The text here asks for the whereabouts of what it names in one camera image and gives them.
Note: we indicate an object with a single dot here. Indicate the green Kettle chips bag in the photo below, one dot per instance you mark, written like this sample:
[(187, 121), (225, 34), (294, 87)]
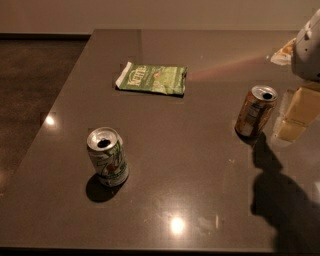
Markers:
[(166, 80)]

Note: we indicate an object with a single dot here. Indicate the orange soda can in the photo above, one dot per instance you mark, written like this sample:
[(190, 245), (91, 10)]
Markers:
[(256, 111)]

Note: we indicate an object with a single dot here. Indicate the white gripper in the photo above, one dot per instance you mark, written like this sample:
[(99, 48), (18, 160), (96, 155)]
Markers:
[(307, 53)]

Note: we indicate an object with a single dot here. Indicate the green white 7up can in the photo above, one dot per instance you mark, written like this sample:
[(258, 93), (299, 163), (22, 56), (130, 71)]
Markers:
[(106, 152)]

